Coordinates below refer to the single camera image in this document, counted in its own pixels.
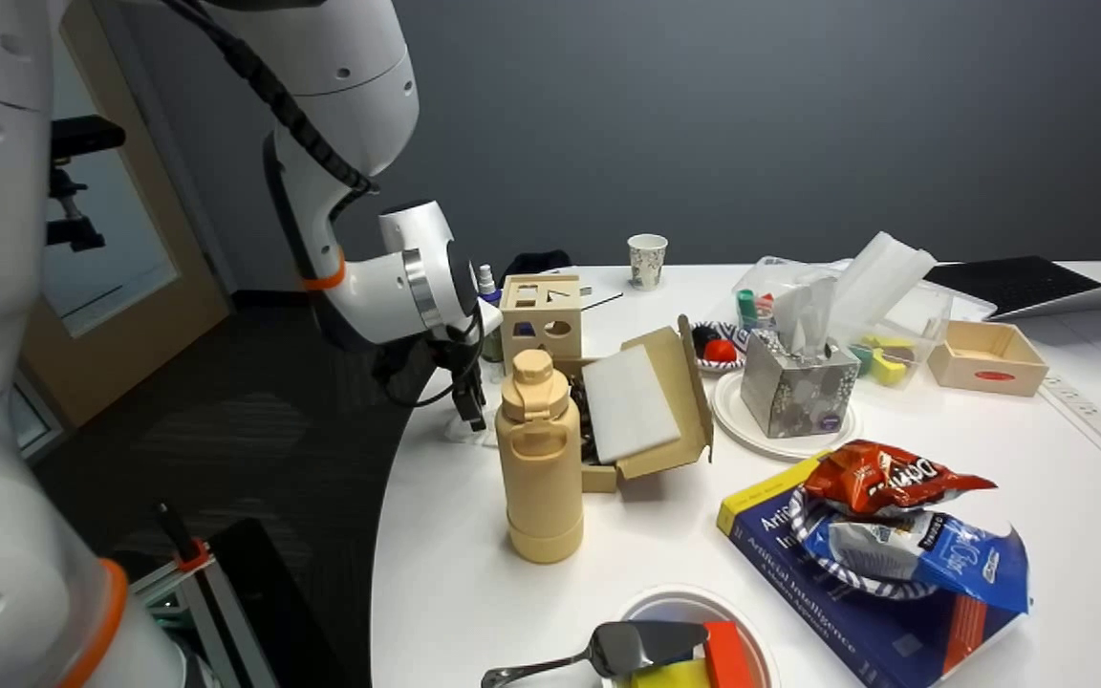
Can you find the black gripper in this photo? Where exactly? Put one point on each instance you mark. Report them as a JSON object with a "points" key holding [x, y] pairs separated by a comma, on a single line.
{"points": [[434, 365]]}

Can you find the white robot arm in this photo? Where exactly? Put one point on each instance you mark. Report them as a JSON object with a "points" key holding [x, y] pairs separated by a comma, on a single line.
{"points": [[345, 101]]}

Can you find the green and blue bottle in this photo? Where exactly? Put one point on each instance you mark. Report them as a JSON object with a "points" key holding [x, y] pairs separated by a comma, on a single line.
{"points": [[489, 312]]}

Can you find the tan insulated bottle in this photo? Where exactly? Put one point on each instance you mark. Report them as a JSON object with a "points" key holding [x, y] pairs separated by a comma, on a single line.
{"points": [[539, 461]]}

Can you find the wooden shape sorter box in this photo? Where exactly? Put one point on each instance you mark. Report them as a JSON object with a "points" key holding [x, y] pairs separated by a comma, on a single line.
{"points": [[544, 312]]}

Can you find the white foam pad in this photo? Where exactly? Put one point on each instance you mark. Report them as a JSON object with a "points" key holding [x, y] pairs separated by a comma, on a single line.
{"points": [[627, 406]]}

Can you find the open cardboard box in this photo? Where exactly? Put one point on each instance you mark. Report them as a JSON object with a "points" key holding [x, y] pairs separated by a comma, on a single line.
{"points": [[683, 384]]}

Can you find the small paper cup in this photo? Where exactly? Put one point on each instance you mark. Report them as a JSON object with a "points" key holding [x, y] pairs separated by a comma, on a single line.
{"points": [[648, 257]]}

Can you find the small bowl with red item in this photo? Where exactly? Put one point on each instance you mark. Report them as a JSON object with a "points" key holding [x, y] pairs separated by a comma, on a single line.
{"points": [[718, 350]]}

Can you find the white plate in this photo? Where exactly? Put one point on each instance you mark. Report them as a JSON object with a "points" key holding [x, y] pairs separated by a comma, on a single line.
{"points": [[781, 438]]}

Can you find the white bowl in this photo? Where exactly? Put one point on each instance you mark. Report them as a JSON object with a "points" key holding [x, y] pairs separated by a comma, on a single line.
{"points": [[697, 610]]}

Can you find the grey tissue box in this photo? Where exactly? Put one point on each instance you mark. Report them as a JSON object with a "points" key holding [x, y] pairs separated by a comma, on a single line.
{"points": [[794, 365]]}

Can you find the yellow wooden block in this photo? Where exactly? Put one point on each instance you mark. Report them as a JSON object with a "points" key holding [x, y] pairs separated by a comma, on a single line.
{"points": [[675, 675]]}

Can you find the red wooden block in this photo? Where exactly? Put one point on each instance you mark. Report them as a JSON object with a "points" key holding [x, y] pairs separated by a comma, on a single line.
{"points": [[729, 659]]}

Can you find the red chip bag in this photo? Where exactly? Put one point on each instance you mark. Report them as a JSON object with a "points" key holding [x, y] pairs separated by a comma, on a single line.
{"points": [[880, 479]]}

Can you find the yellow green tape roll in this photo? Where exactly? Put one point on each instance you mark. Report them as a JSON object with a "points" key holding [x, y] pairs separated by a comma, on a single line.
{"points": [[890, 365]]}

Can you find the clear plastic container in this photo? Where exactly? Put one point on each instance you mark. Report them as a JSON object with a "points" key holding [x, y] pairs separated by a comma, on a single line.
{"points": [[878, 295]]}

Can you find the blue chip bag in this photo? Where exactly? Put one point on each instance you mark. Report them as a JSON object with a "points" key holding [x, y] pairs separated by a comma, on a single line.
{"points": [[910, 558]]}

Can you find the small wooden tray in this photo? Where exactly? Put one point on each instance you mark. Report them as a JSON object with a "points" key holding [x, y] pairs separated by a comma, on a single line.
{"points": [[987, 359]]}

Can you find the black laptop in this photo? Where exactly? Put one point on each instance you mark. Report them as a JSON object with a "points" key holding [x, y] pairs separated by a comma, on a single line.
{"points": [[1020, 285]]}

